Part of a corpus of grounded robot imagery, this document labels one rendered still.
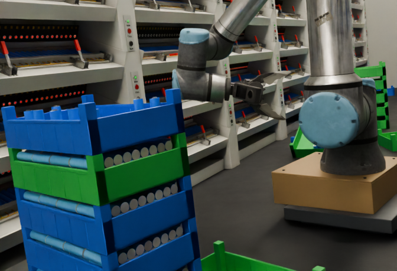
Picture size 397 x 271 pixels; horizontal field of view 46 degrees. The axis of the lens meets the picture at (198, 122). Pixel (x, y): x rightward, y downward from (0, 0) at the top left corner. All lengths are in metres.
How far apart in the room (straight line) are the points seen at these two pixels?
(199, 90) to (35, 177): 0.68
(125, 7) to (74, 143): 0.97
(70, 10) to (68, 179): 0.78
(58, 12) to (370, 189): 1.01
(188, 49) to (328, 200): 0.60
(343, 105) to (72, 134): 0.69
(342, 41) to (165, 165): 0.62
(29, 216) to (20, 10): 0.61
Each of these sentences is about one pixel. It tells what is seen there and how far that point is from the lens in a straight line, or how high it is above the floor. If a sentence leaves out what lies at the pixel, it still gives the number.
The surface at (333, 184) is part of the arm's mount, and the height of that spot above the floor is 0.14.
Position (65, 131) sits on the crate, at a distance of 0.79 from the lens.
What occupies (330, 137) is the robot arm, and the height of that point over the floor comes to 0.30.
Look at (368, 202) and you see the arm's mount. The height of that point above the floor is 0.09.
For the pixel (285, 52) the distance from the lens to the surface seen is 3.07.
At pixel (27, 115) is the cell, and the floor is 0.46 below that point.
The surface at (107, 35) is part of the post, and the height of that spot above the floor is 0.65.
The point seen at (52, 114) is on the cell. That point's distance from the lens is 0.86.
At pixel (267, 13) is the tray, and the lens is 2.87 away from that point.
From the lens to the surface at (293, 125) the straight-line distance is 3.22.
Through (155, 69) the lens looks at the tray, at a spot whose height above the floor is 0.51.
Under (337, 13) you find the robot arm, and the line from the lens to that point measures 1.25.
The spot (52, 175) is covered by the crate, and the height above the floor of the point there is 0.36.
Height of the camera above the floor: 0.52
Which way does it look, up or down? 7 degrees down
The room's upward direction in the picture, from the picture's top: 7 degrees counter-clockwise
